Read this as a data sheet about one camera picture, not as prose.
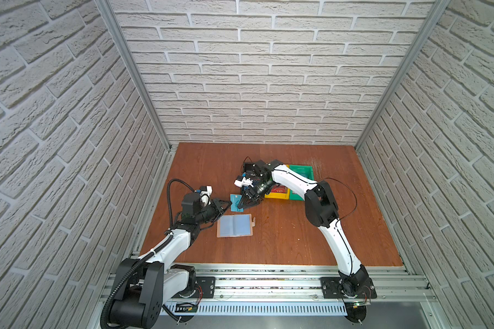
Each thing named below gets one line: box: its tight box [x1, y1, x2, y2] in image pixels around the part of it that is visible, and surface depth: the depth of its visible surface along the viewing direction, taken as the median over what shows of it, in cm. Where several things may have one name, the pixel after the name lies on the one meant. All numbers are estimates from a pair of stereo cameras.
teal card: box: [229, 193, 245, 212], surface depth 85 cm
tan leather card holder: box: [216, 213, 256, 238], surface depth 89 cm
